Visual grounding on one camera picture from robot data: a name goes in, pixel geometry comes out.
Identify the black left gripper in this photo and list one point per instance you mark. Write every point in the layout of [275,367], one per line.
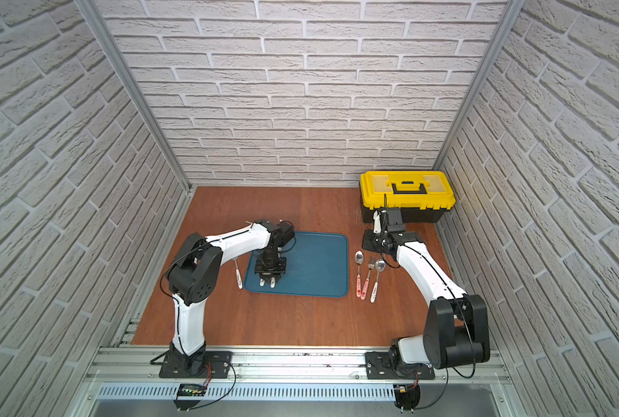
[270,268]

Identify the pink strawberry handle spoon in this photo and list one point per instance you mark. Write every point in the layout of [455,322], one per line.
[359,259]

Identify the pink strawberry handle fork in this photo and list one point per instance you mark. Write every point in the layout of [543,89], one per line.
[364,289]

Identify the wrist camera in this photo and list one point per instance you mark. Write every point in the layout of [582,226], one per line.
[388,221]
[283,234]

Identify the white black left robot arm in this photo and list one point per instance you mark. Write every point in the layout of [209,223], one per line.
[192,277]

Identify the black controller board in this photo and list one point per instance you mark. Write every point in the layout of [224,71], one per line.
[407,397]
[189,396]

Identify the aluminium corner post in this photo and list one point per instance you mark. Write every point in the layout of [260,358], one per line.
[504,27]
[107,41]

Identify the yellow and black toolbox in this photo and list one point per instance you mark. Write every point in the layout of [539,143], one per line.
[422,196]

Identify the aluminium front rail frame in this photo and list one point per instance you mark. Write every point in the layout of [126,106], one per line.
[269,373]

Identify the white handle spoon black print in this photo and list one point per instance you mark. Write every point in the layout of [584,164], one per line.
[380,266]

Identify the right black controller board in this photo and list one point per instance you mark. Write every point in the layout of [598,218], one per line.
[407,397]

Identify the left aluminium corner post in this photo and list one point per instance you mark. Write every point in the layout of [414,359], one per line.
[107,41]

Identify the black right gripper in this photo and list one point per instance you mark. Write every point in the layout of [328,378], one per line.
[368,241]

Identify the right aluminium corner post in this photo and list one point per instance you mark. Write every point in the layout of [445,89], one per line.
[504,27]

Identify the white handle fork black print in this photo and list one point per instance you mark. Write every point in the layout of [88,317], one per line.
[239,278]

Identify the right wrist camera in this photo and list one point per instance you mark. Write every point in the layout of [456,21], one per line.
[388,221]

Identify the teal plastic tray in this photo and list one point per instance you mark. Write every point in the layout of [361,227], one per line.
[317,266]

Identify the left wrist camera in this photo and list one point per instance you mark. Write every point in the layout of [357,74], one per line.
[283,234]

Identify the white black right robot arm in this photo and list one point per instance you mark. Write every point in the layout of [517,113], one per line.
[456,330]

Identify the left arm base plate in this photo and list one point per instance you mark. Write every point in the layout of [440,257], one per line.
[175,365]

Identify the left black controller board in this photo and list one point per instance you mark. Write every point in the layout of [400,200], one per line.
[189,396]

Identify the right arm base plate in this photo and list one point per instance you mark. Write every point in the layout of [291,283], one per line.
[386,366]

